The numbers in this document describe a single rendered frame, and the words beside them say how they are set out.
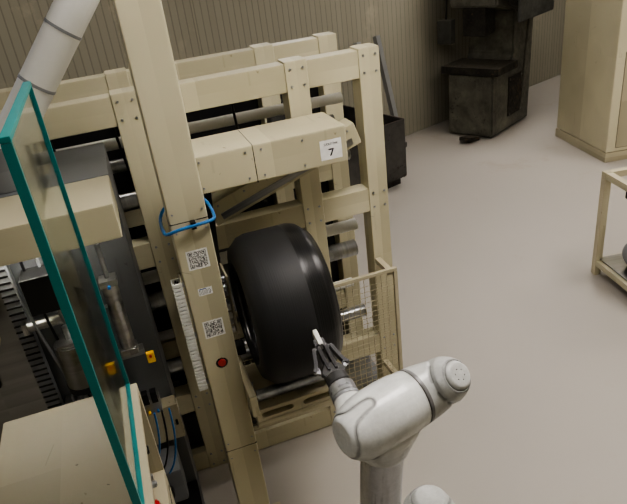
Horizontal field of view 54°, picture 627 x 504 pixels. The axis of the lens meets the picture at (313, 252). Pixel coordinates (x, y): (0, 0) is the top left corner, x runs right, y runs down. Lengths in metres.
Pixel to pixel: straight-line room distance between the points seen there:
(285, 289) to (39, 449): 0.89
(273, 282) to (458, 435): 1.71
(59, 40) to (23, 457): 1.27
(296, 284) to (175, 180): 0.54
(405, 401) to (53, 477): 0.99
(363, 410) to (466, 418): 2.31
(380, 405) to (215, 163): 1.29
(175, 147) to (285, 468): 1.96
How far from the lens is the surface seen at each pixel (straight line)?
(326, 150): 2.42
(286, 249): 2.18
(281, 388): 2.43
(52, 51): 2.21
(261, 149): 2.33
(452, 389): 1.35
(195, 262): 2.15
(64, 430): 1.98
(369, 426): 1.29
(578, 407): 3.74
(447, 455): 3.39
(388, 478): 1.47
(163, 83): 1.95
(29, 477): 1.89
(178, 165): 2.01
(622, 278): 4.68
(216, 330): 2.29
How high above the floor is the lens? 2.46
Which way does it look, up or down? 28 degrees down
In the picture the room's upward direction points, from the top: 7 degrees counter-clockwise
